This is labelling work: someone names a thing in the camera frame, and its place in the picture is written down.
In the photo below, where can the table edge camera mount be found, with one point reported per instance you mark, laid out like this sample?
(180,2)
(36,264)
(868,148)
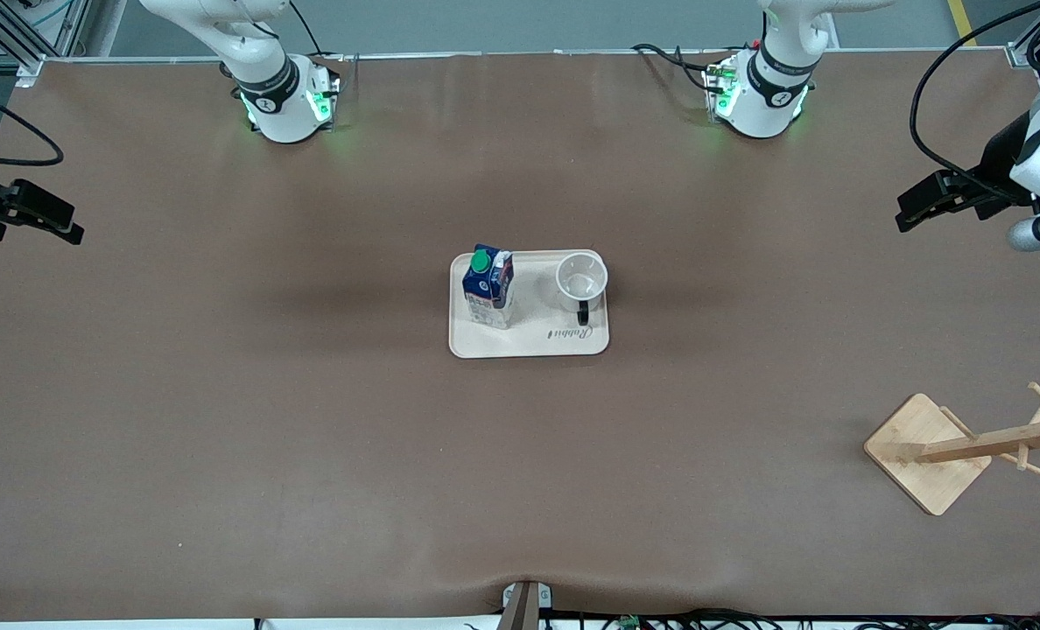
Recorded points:
(524,604)

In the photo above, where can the wooden cup rack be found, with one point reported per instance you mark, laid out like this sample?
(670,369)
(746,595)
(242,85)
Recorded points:
(923,437)

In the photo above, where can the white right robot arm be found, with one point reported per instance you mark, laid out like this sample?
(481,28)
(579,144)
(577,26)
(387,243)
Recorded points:
(279,114)

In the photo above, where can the blue white milk carton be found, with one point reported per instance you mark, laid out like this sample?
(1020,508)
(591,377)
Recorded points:
(488,284)

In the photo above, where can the brown table mat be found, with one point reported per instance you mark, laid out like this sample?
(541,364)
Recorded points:
(310,437)

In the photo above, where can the beige plastic tray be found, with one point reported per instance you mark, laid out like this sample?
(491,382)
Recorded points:
(533,306)

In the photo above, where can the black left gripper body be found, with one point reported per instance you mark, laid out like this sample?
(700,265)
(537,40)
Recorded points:
(998,164)

